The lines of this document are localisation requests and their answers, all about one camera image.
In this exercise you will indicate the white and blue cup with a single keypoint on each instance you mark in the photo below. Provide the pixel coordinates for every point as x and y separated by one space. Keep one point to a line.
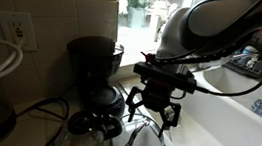
249 50

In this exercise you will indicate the metal faucet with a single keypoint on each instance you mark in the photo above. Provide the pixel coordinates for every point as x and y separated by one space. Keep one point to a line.
240 56

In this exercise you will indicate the white double basin sink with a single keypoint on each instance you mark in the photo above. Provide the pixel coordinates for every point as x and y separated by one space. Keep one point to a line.
230 135

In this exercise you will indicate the black coffee maker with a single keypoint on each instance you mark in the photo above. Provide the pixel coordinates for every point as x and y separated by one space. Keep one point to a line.
95 65

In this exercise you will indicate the glass carafe with black lid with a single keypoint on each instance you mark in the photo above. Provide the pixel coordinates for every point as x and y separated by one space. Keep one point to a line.
94 125

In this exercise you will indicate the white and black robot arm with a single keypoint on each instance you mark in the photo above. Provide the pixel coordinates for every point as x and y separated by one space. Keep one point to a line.
211 22

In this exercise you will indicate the black dish rack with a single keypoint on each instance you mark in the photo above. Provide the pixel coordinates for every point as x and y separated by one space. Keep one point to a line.
256 66

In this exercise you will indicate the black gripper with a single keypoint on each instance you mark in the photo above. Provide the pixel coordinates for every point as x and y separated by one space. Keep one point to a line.
156 96

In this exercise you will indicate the white wall outlet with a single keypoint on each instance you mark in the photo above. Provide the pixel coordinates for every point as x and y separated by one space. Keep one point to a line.
17 30

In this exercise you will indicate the white mug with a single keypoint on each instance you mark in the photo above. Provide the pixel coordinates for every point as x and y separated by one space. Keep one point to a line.
252 61

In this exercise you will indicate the grey planter with shrub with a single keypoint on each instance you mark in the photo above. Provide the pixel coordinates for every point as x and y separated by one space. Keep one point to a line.
135 14

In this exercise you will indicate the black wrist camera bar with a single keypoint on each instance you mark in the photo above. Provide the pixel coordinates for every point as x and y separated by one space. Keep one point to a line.
164 75

